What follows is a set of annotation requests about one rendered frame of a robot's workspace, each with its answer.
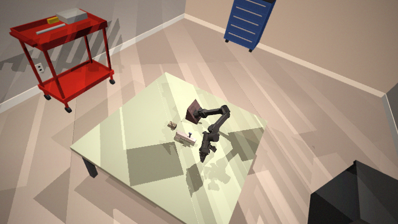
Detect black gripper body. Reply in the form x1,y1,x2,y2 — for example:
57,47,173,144
199,140,210,153

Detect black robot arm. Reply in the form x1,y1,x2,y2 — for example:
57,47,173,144
193,105,230,153

